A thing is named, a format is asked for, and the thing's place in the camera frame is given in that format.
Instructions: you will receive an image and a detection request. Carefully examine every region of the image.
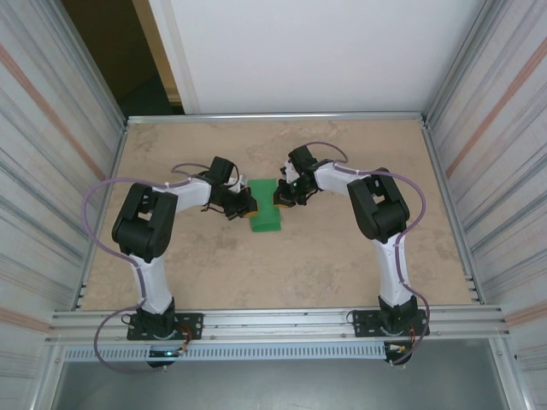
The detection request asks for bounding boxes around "green paper sheet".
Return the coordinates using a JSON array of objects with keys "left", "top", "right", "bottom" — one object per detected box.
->
[{"left": 247, "top": 177, "right": 284, "bottom": 234}]

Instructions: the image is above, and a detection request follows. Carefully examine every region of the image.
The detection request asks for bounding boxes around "black base controller module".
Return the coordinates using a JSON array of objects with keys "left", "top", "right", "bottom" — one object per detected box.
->
[
  {"left": 146, "top": 348, "right": 190, "bottom": 369},
  {"left": 383, "top": 341, "right": 415, "bottom": 367}
]

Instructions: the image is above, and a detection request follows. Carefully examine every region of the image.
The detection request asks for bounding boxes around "grey metal shelf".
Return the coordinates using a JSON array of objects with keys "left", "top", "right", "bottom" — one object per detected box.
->
[{"left": 32, "top": 339, "right": 535, "bottom": 410}]

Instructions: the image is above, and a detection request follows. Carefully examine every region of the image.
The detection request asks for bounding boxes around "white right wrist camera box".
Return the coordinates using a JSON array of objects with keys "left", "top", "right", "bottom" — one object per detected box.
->
[{"left": 284, "top": 157, "right": 303, "bottom": 185}]

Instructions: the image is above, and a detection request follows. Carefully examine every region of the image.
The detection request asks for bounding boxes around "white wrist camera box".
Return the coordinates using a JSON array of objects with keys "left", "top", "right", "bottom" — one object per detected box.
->
[
  {"left": 226, "top": 173, "right": 251, "bottom": 193},
  {"left": 284, "top": 157, "right": 303, "bottom": 185}
]

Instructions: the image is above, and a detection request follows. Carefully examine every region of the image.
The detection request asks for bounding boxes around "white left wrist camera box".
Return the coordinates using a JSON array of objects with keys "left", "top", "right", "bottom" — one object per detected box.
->
[{"left": 226, "top": 173, "right": 251, "bottom": 193}]

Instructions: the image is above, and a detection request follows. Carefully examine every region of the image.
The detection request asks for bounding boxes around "aluminium table end rail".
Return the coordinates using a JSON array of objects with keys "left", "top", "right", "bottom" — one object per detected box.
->
[{"left": 126, "top": 111, "right": 428, "bottom": 126}]

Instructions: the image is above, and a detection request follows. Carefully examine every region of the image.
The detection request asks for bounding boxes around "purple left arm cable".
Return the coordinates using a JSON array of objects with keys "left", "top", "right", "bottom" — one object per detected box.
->
[{"left": 83, "top": 163, "right": 215, "bottom": 376}]

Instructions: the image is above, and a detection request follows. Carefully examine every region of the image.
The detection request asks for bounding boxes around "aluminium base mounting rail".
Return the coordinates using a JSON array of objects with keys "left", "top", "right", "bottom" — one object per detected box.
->
[{"left": 50, "top": 305, "right": 512, "bottom": 343}]

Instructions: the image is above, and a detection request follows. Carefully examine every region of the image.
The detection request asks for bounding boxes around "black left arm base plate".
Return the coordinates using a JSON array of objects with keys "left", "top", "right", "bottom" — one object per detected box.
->
[{"left": 126, "top": 313, "right": 204, "bottom": 342}]

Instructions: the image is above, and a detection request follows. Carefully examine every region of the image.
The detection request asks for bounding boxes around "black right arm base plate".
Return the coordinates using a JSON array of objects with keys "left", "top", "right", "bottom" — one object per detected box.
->
[{"left": 352, "top": 307, "right": 430, "bottom": 338}]

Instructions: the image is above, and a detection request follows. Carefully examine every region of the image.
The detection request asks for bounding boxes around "grey slotted cable duct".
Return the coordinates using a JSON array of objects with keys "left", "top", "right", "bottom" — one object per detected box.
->
[{"left": 62, "top": 343, "right": 388, "bottom": 362}]

